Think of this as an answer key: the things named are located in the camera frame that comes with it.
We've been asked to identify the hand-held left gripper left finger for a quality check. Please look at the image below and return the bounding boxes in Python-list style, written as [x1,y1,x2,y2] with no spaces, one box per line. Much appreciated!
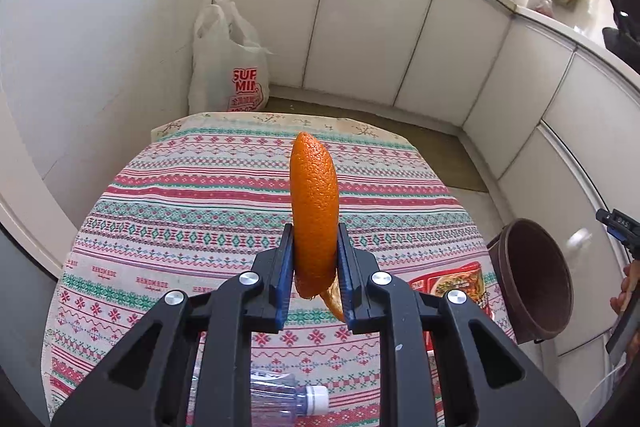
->
[50,222,297,427]

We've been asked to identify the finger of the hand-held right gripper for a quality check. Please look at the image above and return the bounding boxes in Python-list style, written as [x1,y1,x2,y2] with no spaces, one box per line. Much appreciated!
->
[595,208,640,258]

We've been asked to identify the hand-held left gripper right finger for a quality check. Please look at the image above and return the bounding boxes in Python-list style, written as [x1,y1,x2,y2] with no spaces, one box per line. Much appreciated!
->
[336,222,581,427]

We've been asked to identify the orange peel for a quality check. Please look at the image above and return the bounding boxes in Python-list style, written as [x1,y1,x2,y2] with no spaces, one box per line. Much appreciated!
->
[289,132,347,323]

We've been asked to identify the brown trash bin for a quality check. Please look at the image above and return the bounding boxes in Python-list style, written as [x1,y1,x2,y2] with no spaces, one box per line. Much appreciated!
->
[486,218,575,345]

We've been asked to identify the person's right hand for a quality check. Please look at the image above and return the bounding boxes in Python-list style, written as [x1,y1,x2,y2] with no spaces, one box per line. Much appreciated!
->
[610,258,640,315]

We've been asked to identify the red green patterned tablecloth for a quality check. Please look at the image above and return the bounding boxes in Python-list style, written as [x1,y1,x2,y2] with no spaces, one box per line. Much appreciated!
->
[42,124,516,427]

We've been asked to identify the red instant noodle cup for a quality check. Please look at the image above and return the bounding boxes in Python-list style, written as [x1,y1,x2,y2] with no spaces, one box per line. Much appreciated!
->
[407,261,496,353]

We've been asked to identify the clear plastic bottle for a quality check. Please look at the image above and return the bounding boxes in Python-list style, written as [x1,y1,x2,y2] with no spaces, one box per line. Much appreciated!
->
[190,359,331,427]

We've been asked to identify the dark object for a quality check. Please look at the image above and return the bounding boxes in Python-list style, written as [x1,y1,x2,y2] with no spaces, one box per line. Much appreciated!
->
[602,0,640,72]

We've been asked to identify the white plastic shopping bag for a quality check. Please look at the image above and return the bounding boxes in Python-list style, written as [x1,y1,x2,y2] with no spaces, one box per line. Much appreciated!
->
[187,0,273,114]

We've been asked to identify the white kitchen cabinets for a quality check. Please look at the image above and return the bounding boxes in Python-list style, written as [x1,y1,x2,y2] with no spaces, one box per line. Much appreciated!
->
[212,0,640,408]

